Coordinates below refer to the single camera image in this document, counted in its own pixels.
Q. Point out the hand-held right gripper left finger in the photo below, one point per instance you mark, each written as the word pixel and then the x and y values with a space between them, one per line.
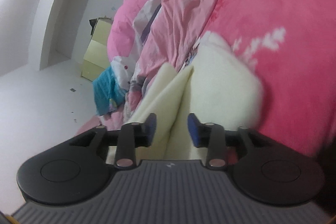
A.
pixel 151 129

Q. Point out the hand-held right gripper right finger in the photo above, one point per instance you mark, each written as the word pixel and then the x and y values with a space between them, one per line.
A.
pixel 193 132

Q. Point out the cream knit sweater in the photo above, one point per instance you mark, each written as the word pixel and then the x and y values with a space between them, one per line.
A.
pixel 223 87

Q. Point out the teal pillow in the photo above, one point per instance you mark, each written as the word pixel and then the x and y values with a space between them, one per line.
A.
pixel 107 92

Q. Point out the pink and cream headboard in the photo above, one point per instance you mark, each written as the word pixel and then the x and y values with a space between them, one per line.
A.
pixel 89 125

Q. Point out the pink patterned duvet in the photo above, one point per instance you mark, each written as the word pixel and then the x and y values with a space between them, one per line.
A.
pixel 170 16

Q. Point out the pink floral bed sheet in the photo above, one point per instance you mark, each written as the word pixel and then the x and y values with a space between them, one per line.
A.
pixel 288 69

